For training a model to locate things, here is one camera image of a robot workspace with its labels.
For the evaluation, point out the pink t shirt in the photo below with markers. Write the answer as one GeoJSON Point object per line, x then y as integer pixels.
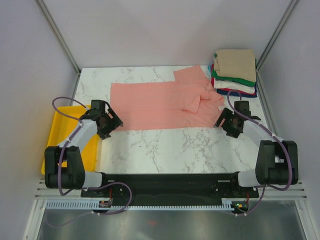
{"type": "Point", "coordinates": [189, 101]}

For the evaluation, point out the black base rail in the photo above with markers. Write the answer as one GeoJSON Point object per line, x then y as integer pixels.
{"type": "Point", "coordinates": [171, 189]}

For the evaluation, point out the aluminium frame post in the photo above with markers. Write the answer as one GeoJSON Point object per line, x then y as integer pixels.
{"type": "Point", "coordinates": [57, 33]}
{"type": "Point", "coordinates": [276, 33]}

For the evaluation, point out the left aluminium frame post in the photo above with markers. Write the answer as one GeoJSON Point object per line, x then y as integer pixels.
{"type": "Point", "coordinates": [57, 33]}

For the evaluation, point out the beige folded t shirt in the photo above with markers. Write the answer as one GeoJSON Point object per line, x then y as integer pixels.
{"type": "Point", "coordinates": [236, 63]}

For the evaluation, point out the red folded t shirt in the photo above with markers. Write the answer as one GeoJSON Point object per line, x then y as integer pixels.
{"type": "Point", "coordinates": [225, 91]}

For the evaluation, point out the green folded t shirt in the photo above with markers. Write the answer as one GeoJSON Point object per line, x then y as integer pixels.
{"type": "Point", "coordinates": [231, 79]}

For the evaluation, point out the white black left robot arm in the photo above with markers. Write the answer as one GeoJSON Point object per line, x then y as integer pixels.
{"type": "Point", "coordinates": [63, 164]}

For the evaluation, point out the right aluminium frame post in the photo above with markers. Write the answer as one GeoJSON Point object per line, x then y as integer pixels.
{"type": "Point", "coordinates": [276, 33]}

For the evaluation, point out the white slotted cable duct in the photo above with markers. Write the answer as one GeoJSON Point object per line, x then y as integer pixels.
{"type": "Point", "coordinates": [99, 205]}

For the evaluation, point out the right aluminium table rail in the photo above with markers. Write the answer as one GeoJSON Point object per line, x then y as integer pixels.
{"type": "Point", "coordinates": [266, 107]}

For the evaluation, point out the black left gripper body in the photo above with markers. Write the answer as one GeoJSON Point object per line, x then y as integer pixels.
{"type": "Point", "coordinates": [101, 132]}

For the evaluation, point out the white folded t shirt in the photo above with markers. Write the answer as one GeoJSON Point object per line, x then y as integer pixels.
{"type": "Point", "coordinates": [224, 84]}

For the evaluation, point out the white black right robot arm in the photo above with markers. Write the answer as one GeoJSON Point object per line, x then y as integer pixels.
{"type": "Point", "coordinates": [277, 159]}

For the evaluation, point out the blue folded t shirt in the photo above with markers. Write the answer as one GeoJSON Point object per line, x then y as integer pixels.
{"type": "Point", "coordinates": [224, 84]}

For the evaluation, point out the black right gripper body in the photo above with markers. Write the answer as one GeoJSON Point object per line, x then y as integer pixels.
{"type": "Point", "coordinates": [229, 127]}

